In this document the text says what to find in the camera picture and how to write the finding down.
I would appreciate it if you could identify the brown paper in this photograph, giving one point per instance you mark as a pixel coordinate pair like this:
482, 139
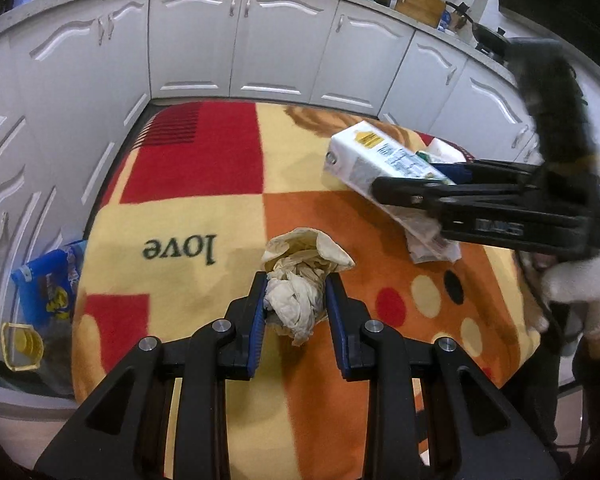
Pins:
300, 290

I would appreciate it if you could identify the white green milk carton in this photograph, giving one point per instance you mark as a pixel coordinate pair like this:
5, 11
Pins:
370, 155

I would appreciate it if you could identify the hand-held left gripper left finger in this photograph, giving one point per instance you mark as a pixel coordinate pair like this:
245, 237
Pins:
257, 330

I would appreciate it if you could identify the red orange printed blanket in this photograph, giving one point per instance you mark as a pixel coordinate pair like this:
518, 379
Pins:
190, 200

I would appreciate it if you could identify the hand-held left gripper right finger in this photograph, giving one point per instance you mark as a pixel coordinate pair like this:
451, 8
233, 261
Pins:
336, 330

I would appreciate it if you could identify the white kitchen base cabinets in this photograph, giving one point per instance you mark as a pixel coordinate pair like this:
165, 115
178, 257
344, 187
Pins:
190, 35

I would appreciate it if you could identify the wooden cutting board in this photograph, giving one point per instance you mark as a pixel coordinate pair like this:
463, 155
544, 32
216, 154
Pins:
420, 5

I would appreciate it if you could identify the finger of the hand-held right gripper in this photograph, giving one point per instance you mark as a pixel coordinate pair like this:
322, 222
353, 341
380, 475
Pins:
410, 192
505, 167

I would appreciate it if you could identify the person's right hand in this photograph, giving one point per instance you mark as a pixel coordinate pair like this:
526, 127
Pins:
585, 280

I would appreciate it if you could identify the black wok with lid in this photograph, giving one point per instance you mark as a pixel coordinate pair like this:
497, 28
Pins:
490, 37

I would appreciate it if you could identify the blue snack bag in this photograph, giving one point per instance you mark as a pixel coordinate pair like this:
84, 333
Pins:
50, 280

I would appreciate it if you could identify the yellow lidded plastic jar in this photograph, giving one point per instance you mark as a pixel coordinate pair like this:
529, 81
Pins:
22, 347

